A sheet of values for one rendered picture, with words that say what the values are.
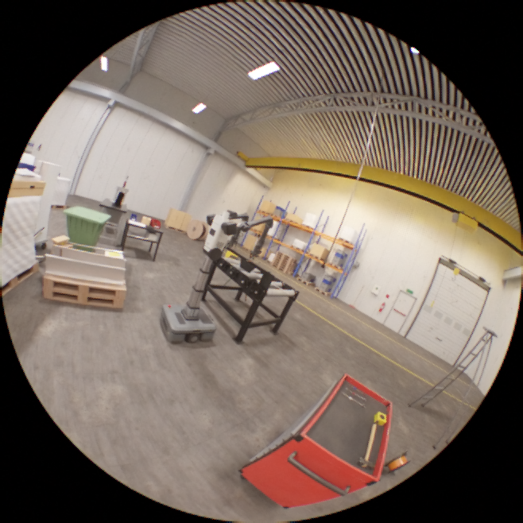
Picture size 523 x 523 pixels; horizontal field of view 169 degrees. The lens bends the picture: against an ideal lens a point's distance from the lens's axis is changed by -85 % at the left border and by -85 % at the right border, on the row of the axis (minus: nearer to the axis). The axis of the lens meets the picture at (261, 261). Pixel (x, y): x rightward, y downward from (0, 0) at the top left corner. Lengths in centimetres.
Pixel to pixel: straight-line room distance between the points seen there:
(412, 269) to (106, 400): 1164
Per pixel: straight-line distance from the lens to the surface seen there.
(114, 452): 162
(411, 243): 1136
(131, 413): 172
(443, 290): 1145
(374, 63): 762
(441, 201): 852
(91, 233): 330
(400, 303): 1089
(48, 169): 366
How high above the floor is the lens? 158
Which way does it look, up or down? 8 degrees down
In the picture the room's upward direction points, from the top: 24 degrees clockwise
